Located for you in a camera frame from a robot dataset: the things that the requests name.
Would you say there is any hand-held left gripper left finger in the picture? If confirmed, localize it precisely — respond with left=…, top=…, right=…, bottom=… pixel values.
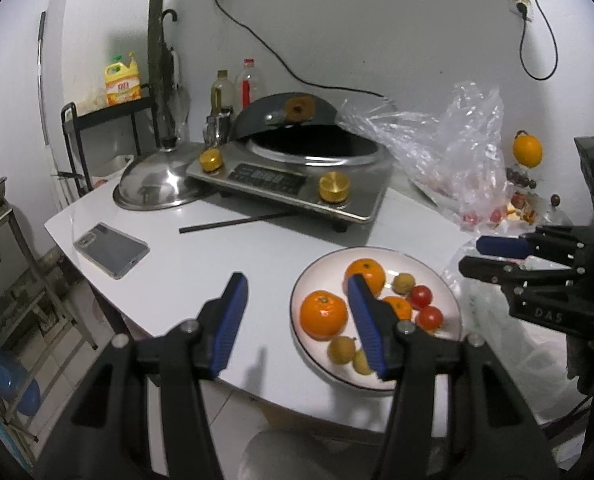
left=37, top=272, right=249, bottom=480

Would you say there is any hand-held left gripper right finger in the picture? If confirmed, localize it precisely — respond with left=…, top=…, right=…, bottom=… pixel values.
left=347, top=274, right=560, bottom=480

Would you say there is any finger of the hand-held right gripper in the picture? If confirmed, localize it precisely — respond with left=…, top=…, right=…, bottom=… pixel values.
left=476, top=225, right=590, bottom=267
left=458, top=256, right=592, bottom=286

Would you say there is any small mandarin orange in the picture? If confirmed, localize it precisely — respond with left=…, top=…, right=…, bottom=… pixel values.
left=381, top=296, right=414, bottom=322

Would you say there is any large mandarin orange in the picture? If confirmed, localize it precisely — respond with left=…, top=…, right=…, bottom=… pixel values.
left=299, top=290, right=349, bottom=342
left=345, top=258, right=386, bottom=297

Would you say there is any red cherry tomato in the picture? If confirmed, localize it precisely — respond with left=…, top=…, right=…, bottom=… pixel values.
left=418, top=306, right=444, bottom=331
left=408, top=285, right=434, bottom=310

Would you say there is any white plate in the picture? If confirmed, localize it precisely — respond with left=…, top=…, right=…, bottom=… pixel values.
left=289, top=246, right=464, bottom=391

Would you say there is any clear plastic bag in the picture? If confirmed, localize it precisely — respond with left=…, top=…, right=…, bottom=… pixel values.
left=336, top=80, right=508, bottom=226

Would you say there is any red cherry tomatoes heap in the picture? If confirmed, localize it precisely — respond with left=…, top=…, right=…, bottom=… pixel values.
left=459, top=192, right=538, bottom=226

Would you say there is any dark grapes bunch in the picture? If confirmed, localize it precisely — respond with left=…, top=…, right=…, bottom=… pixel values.
left=506, top=166, right=538, bottom=188

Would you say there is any orange with stem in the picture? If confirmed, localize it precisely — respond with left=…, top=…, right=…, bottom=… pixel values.
left=513, top=130, right=544, bottom=168

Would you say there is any black chopstick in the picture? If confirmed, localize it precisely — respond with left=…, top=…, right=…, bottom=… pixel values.
left=179, top=210, right=295, bottom=234

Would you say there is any grey smartphone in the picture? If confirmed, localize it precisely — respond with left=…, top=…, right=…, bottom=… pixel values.
left=73, top=222, right=150, bottom=280

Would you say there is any steel induction cooker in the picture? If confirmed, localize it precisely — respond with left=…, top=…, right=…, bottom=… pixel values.
left=186, top=127, right=394, bottom=233

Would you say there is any shiny steel pot lid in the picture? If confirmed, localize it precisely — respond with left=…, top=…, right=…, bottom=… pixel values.
left=113, top=137, right=202, bottom=211

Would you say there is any steel cup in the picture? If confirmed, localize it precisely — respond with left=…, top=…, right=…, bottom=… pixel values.
left=203, top=112, right=232, bottom=147

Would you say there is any black lid with wooden knob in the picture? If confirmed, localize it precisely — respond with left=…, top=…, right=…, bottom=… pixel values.
left=229, top=92, right=338, bottom=141

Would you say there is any blue water jug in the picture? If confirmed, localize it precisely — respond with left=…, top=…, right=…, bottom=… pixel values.
left=0, top=335, right=42, bottom=416

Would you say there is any dark oil bottle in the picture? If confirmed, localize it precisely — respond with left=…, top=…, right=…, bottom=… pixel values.
left=210, top=70, right=236, bottom=118

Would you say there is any black metal rack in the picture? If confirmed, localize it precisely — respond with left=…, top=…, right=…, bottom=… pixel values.
left=61, top=95, right=158, bottom=198

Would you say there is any grey metal shelf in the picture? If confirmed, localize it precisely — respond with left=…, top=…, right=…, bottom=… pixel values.
left=0, top=200, right=98, bottom=456

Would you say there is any red label plastic bottle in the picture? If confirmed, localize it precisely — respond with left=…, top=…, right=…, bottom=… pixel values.
left=235, top=58, right=268, bottom=111

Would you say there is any black folded umbrella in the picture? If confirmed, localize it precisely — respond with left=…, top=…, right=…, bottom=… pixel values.
left=159, top=8, right=190, bottom=146

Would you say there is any yellow detergent bottle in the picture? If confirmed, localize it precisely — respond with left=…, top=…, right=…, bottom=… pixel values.
left=104, top=51, right=142, bottom=107

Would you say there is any dark vertical pipe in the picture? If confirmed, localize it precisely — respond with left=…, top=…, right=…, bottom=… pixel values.
left=148, top=0, right=170, bottom=146

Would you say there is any black looped wall cable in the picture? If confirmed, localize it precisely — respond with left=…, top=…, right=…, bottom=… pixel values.
left=519, top=0, right=558, bottom=81

